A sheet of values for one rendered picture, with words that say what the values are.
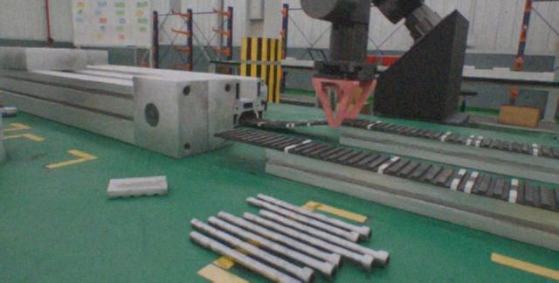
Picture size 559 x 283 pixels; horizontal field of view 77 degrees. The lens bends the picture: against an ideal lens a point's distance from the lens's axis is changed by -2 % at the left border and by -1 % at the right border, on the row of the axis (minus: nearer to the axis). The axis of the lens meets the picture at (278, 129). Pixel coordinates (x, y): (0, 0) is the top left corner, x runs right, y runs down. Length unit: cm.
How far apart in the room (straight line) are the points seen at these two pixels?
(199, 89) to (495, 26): 774
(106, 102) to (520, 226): 51
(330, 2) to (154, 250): 35
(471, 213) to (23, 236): 33
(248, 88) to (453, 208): 47
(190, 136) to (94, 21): 633
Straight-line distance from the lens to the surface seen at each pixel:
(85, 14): 688
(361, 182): 35
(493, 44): 804
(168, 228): 28
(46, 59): 81
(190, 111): 45
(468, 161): 51
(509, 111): 529
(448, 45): 91
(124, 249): 26
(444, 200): 33
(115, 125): 55
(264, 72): 381
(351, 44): 54
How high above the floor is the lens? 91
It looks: 11 degrees down
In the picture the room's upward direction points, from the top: 3 degrees clockwise
